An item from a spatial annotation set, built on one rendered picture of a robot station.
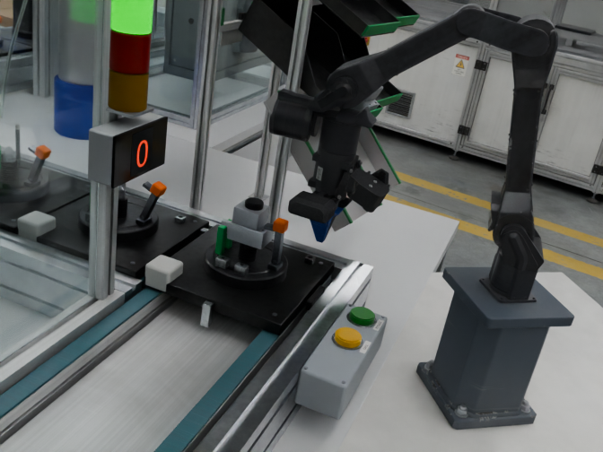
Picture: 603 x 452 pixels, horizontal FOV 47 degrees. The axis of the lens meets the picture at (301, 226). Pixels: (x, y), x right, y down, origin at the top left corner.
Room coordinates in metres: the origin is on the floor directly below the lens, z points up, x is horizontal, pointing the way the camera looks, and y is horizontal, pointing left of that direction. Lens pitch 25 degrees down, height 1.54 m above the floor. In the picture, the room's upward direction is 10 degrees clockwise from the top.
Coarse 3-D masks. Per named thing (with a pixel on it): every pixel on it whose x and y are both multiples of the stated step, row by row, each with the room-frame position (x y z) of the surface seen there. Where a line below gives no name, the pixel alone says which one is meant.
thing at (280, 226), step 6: (276, 222) 1.00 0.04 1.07; (282, 222) 1.00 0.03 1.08; (288, 222) 1.01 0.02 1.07; (264, 228) 1.01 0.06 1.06; (270, 228) 1.00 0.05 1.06; (276, 228) 1.00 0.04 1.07; (282, 228) 0.99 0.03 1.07; (276, 234) 1.00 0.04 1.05; (282, 234) 1.00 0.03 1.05; (276, 240) 1.00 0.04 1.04; (282, 240) 1.00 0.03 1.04; (276, 246) 1.00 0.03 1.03; (282, 246) 1.01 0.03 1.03; (276, 252) 1.00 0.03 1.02; (276, 258) 1.00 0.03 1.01; (276, 264) 1.00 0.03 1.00
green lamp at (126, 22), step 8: (112, 0) 0.86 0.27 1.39; (120, 0) 0.85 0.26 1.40; (128, 0) 0.85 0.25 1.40; (136, 0) 0.86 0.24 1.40; (144, 0) 0.86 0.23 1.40; (152, 0) 0.88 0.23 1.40; (112, 8) 0.86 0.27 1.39; (120, 8) 0.85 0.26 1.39; (128, 8) 0.85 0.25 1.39; (136, 8) 0.86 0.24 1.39; (144, 8) 0.86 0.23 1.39; (152, 8) 0.88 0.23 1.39; (112, 16) 0.86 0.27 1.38; (120, 16) 0.85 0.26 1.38; (128, 16) 0.85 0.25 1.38; (136, 16) 0.86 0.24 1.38; (144, 16) 0.86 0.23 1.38; (152, 16) 0.88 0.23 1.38; (112, 24) 0.86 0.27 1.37; (120, 24) 0.85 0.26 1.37; (128, 24) 0.85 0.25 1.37; (136, 24) 0.86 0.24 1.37; (144, 24) 0.86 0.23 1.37; (128, 32) 0.85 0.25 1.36; (136, 32) 0.86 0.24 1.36; (144, 32) 0.86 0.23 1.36
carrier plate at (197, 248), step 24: (192, 264) 1.00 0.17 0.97; (288, 264) 1.06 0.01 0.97; (168, 288) 0.93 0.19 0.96; (192, 288) 0.93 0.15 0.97; (216, 288) 0.94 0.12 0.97; (288, 288) 0.98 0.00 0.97; (312, 288) 0.99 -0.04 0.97; (240, 312) 0.89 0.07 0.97; (264, 312) 0.90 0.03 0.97; (288, 312) 0.91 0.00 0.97
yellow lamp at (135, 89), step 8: (112, 72) 0.86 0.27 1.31; (112, 80) 0.86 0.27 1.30; (120, 80) 0.85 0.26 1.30; (128, 80) 0.85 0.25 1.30; (136, 80) 0.86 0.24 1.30; (144, 80) 0.87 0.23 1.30; (112, 88) 0.86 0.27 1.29; (120, 88) 0.85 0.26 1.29; (128, 88) 0.85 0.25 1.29; (136, 88) 0.86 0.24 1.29; (144, 88) 0.87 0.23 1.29; (112, 96) 0.86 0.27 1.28; (120, 96) 0.85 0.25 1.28; (128, 96) 0.85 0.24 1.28; (136, 96) 0.86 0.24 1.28; (144, 96) 0.87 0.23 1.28; (112, 104) 0.86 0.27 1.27; (120, 104) 0.85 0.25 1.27; (128, 104) 0.85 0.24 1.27; (136, 104) 0.86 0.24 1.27; (144, 104) 0.87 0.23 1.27
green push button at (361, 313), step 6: (354, 312) 0.94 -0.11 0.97; (360, 312) 0.94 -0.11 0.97; (366, 312) 0.94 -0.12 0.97; (372, 312) 0.95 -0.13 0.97; (354, 318) 0.92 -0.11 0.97; (360, 318) 0.92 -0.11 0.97; (366, 318) 0.92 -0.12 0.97; (372, 318) 0.93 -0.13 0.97; (360, 324) 0.92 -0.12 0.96; (366, 324) 0.92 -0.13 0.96
